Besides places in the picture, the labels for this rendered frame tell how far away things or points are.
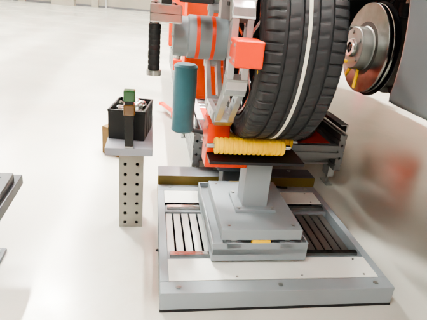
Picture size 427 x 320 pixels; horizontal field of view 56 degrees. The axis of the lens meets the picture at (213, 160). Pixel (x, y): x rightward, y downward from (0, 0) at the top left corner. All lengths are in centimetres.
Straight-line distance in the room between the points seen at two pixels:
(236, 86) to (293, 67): 17
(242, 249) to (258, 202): 20
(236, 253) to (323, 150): 101
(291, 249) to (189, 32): 85
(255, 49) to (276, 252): 79
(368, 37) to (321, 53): 44
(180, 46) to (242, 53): 33
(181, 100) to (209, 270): 63
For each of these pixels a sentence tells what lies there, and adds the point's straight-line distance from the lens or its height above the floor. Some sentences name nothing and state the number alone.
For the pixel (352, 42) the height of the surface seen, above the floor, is 87.
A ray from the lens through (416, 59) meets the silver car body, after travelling 118.
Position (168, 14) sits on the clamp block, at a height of 92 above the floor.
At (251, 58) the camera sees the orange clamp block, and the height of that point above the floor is 84.
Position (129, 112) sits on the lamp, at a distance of 143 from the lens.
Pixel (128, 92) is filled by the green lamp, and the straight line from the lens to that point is 141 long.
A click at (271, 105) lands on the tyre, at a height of 70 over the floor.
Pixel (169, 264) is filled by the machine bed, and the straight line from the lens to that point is 150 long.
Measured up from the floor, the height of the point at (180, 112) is 56.
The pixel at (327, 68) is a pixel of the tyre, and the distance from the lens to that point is 118.
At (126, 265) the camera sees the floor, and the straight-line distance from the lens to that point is 162.
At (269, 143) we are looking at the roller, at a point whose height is 53.
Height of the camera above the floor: 98
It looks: 22 degrees down
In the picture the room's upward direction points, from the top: 5 degrees clockwise
